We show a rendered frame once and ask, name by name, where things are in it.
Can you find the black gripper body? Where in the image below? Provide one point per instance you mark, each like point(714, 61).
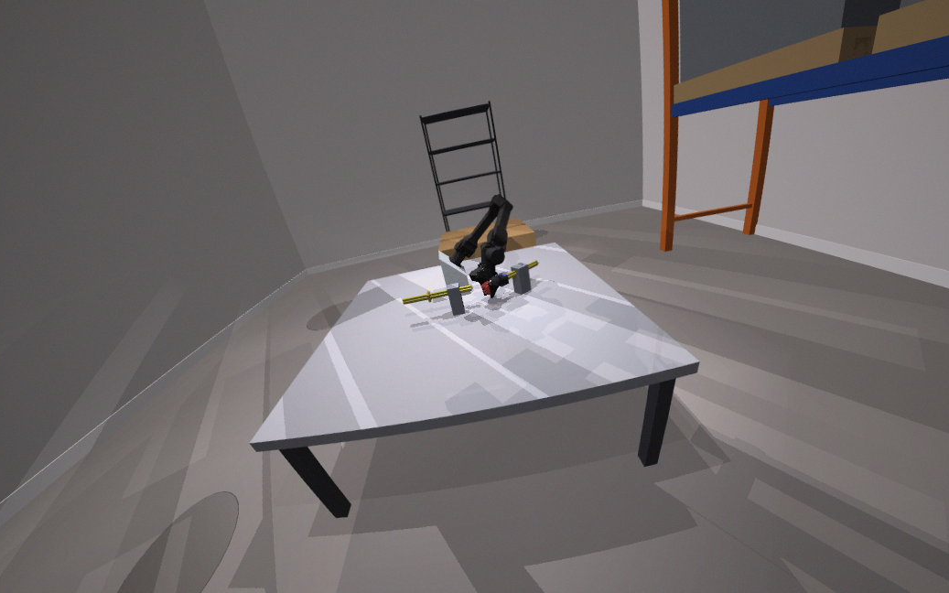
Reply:
point(495, 280)

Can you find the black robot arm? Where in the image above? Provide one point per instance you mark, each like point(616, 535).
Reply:
point(492, 250)

